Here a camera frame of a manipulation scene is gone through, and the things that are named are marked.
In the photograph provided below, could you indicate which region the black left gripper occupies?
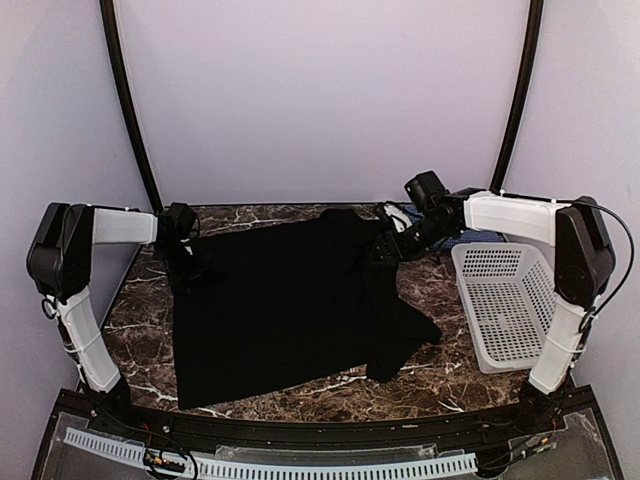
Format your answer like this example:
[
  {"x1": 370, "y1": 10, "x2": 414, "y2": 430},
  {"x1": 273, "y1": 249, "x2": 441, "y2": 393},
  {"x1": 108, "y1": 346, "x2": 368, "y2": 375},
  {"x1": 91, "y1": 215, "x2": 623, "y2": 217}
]
[{"x1": 154, "y1": 241, "x2": 214, "y2": 294}]

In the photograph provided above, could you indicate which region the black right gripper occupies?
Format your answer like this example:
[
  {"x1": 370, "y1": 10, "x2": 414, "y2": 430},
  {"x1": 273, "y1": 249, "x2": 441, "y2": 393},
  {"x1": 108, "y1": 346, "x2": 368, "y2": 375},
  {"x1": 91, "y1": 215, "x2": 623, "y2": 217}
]
[{"x1": 366, "y1": 214, "x2": 455, "y2": 267}]

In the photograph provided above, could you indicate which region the blue checkered shirt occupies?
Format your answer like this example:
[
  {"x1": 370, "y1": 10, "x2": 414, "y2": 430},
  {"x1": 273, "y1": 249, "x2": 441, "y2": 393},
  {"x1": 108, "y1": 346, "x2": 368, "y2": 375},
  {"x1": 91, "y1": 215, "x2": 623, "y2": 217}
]
[{"x1": 400, "y1": 203, "x2": 506, "y2": 250}]

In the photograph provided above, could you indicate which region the black garment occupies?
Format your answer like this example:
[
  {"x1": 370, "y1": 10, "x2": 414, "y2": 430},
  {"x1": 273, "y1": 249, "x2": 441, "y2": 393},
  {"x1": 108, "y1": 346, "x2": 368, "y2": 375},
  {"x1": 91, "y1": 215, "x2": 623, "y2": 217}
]
[{"x1": 171, "y1": 209, "x2": 442, "y2": 410}]

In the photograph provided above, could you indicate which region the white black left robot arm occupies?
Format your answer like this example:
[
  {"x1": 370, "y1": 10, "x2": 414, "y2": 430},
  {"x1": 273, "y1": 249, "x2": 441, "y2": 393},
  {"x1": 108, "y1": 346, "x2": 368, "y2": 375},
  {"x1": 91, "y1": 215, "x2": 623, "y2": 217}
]
[{"x1": 26, "y1": 202, "x2": 206, "y2": 436}]

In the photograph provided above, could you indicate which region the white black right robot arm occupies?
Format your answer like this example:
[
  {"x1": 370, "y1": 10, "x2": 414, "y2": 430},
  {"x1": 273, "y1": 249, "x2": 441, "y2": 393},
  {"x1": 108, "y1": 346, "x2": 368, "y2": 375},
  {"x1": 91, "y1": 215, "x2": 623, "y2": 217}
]
[{"x1": 371, "y1": 171, "x2": 617, "y2": 434}]

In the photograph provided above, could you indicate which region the white plastic laundry basket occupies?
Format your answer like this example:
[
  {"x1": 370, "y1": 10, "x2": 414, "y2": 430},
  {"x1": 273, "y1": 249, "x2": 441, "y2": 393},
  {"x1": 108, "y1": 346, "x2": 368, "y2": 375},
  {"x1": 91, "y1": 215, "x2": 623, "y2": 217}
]
[{"x1": 451, "y1": 242, "x2": 555, "y2": 374}]

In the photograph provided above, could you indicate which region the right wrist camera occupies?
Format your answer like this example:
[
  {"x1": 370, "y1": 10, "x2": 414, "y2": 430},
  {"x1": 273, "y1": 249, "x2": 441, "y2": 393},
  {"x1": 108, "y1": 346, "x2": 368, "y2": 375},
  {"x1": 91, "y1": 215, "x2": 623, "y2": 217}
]
[{"x1": 376, "y1": 202, "x2": 413, "y2": 233}]

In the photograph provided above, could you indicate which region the black front table rail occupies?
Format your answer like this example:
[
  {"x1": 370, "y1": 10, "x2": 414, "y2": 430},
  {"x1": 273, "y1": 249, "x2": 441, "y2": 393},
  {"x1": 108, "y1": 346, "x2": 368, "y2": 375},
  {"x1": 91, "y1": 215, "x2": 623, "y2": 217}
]
[{"x1": 99, "y1": 394, "x2": 566, "y2": 454}]

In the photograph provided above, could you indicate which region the black right corner post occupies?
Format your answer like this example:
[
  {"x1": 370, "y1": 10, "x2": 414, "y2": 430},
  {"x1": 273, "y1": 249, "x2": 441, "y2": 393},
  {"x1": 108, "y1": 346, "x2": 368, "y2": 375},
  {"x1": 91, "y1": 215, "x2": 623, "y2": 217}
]
[{"x1": 489, "y1": 0, "x2": 544, "y2": 193}]

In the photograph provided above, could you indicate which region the black corner post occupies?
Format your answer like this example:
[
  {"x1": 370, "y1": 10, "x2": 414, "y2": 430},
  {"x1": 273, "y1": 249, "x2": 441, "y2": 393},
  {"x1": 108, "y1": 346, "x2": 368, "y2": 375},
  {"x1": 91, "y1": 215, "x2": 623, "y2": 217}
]
[
  {"x1": 99, "y1": 0, "x2": 164, "y2": 213},
  {"x1": 489, "y1": 0, "x2": 544, "y2": 193}
]

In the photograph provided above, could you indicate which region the white slotted cable duct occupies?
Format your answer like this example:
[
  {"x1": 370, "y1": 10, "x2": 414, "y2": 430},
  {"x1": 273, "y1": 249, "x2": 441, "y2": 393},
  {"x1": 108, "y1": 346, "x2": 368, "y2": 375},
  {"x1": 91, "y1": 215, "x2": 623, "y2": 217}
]
[{"x1": 62, "y1": 427, "x2": 478, "y2": 479}]

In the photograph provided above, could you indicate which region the black left corner post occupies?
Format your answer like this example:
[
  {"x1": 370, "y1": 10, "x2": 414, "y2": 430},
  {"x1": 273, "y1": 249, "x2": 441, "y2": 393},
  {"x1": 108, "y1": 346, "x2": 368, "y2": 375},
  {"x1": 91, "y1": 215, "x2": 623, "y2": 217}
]
[{"x1": 99, "y1": 0, "x2": 164, "y2": 213}]

